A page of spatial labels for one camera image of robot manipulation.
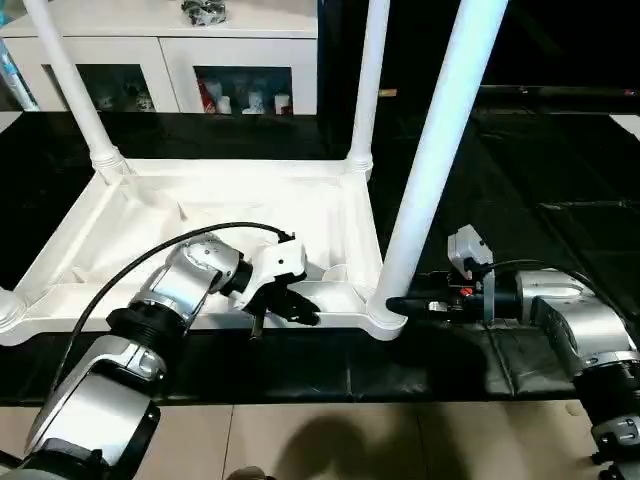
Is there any black work mat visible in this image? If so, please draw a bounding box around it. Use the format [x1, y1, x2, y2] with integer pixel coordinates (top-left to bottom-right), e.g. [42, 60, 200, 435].
[0, 108, 640, 406]

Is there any black metal bar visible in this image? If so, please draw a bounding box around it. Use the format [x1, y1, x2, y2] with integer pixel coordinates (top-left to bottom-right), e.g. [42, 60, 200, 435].
[478, 85, 640, 101]

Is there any white flat board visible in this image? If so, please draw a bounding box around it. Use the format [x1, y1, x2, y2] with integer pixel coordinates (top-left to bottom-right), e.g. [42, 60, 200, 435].
[612, 113, 640, 137]

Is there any white glass-door cabinet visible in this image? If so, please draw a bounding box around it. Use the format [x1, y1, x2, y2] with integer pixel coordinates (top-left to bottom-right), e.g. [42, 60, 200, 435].
[0, 0, 321, 116]

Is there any dark object on cabinet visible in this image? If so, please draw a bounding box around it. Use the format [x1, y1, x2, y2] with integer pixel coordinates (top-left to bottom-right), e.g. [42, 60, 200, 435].
[182, 0, 230, 27]

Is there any grey curtain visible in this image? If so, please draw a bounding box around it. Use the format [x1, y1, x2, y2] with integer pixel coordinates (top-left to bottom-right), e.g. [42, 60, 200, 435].
[0, 35, 43, 113]

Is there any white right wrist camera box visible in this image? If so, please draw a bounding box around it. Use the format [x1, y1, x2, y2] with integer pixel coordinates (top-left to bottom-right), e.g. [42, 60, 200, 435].
[446, 225, 495, 293]

